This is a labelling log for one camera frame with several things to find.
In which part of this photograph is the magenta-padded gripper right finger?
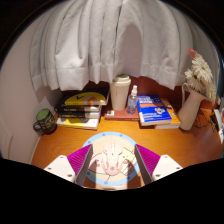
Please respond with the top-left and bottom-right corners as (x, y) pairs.
(134, 144), (184, 185)

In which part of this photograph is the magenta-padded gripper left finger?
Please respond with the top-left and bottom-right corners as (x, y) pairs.
(43, 144), (94, 187)

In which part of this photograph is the pink computer mouse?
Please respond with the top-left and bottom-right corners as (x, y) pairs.
(100, 139), (125, 177)

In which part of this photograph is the round cartoon-print mouse pad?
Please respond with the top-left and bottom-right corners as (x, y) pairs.
(81, 131), (145, 188)

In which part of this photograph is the yellow and white book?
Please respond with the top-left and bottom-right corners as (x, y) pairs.
(55, 114), (101, 131)

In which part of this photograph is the dark green mug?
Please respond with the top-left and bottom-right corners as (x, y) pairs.
(32, 108), (58, 136)

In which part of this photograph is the blue cover book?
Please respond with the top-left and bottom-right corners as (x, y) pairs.
(136, 94), (173, 127)

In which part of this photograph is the red-brown flat book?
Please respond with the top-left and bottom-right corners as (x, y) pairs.
(104, 108), (141, 122)

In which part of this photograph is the clear spray bottle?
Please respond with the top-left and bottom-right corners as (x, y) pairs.
(126, 84), (139, 115)

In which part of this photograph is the black and yellow book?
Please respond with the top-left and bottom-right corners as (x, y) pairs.
(63, 88), (110, 107)

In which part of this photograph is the white ceramic vase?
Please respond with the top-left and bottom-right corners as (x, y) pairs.
(177, 82), (207, 132)

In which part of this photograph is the white lidded tumbler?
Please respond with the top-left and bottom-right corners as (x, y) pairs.
(109, 73), (132, 112)

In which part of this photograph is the white flat device on stand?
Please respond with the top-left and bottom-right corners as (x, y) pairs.
(213, 99), (224, 145)

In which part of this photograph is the white flower bouquet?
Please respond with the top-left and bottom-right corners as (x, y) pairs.
(184, 49), (218, 106)

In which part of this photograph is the white pleated curtain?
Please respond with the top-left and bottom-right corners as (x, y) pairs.
(29, 0), (218, 93)

